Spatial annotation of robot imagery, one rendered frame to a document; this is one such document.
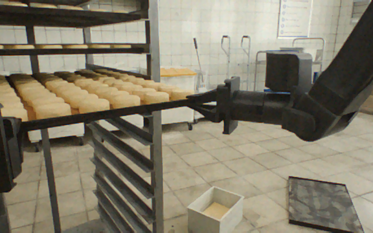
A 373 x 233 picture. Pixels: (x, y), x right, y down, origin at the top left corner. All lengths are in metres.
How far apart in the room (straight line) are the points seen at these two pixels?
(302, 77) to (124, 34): 3.33
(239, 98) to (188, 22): 3.52
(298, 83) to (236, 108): 0.11
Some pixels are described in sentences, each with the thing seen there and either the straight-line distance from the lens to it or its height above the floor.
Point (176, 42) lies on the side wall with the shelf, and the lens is 3.92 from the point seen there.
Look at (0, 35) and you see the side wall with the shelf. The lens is 3.66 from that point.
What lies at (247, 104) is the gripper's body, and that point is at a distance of 0.50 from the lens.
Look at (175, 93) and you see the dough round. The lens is 0.57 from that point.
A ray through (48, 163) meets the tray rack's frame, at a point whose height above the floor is 0.53.
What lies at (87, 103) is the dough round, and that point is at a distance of 0.49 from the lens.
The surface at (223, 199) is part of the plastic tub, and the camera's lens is 1.87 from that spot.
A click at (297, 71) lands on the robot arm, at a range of 0.47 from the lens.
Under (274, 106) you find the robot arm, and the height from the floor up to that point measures 0.96.
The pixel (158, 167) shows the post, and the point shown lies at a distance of 0.90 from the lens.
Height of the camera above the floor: 1.07
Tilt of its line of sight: 15 degrees down
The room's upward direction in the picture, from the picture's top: straight up
